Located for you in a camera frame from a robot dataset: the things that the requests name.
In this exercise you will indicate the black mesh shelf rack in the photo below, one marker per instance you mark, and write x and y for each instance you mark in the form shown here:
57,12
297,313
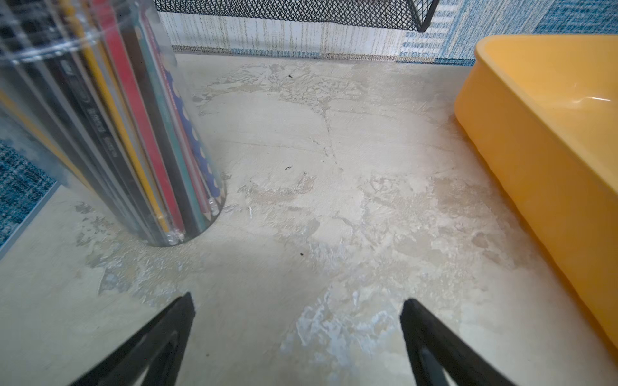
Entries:
403,15

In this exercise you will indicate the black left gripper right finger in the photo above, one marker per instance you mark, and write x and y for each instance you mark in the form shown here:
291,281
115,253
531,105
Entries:
436,353

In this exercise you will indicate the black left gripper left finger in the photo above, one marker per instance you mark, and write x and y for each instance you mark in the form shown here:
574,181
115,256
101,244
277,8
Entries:
153,355

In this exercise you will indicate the yellow plastic storage tray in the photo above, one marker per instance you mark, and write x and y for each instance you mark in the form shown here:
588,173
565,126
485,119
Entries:
541,111

